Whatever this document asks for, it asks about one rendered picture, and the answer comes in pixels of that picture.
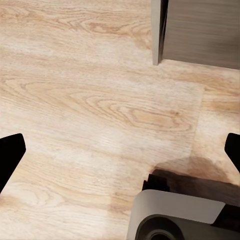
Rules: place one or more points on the dishwasher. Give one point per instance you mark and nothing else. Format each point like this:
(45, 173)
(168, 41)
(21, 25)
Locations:
(203, 32)

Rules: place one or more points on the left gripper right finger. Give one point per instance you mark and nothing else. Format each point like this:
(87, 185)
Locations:
(232, 149)

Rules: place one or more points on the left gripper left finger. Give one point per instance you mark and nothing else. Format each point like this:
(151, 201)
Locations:
(12, 149)

